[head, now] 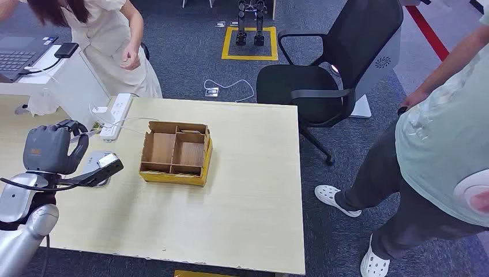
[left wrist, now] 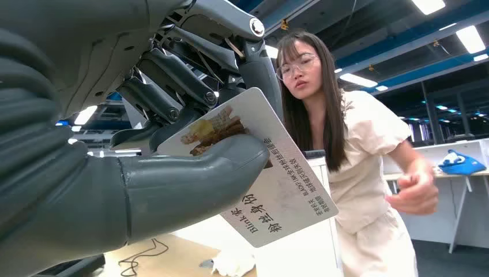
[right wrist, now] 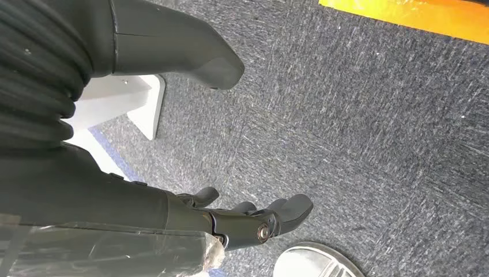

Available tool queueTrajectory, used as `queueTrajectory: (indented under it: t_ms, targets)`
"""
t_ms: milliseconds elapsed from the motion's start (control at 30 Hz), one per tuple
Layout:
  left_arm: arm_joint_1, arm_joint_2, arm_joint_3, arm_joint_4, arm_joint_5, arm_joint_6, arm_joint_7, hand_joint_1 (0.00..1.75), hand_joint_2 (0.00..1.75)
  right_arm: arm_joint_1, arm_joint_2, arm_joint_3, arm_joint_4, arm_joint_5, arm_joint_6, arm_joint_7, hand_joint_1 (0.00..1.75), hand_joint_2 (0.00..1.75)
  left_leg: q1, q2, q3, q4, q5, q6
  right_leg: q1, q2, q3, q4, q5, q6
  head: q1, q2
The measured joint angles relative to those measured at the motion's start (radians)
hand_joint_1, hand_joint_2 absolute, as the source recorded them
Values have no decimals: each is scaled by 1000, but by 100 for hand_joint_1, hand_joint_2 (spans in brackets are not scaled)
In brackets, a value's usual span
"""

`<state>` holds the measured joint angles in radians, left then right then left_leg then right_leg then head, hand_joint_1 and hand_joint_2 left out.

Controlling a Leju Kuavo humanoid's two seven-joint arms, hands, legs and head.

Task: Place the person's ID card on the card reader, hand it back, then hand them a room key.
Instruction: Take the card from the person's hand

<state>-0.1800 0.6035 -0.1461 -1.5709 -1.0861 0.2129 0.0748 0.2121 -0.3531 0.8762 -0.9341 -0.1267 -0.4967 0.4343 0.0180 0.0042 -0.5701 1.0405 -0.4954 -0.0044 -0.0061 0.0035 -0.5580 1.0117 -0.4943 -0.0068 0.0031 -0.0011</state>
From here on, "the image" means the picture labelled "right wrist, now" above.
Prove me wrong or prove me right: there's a yellow floor tape marker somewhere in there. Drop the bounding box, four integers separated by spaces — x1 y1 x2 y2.
319 0 489 46

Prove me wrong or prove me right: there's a white desk leg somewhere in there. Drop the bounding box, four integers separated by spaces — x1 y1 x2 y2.
63 74 167 181

